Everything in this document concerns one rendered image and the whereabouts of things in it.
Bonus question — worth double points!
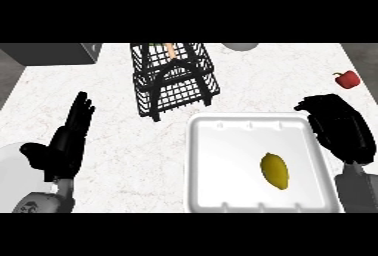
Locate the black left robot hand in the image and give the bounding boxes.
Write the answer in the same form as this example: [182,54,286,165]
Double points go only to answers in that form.
[20,91,98,183]

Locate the white plastic tray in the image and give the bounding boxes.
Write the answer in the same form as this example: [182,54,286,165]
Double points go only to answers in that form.
[185,112,346,214]

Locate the dark grey appliance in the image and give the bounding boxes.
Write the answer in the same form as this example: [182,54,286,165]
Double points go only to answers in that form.
[0,43,104,67]

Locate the yellow lemon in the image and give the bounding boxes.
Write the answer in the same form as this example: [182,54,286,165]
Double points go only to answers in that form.
[259,151,292,191]

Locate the orange carrot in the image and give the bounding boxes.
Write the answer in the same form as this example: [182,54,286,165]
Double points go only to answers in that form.
[165,43,179,62]

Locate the black wire tiered basket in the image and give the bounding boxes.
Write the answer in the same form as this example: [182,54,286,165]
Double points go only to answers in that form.
[129,42,222,123]

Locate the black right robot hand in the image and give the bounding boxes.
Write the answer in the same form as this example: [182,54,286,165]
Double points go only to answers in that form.
[293,93,378,165]

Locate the grey round bowl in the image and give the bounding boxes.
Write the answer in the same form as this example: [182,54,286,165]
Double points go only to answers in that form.
[219,43,261,52]

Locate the red bell pepper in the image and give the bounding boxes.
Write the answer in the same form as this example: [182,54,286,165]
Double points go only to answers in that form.
[331,70,362,90]

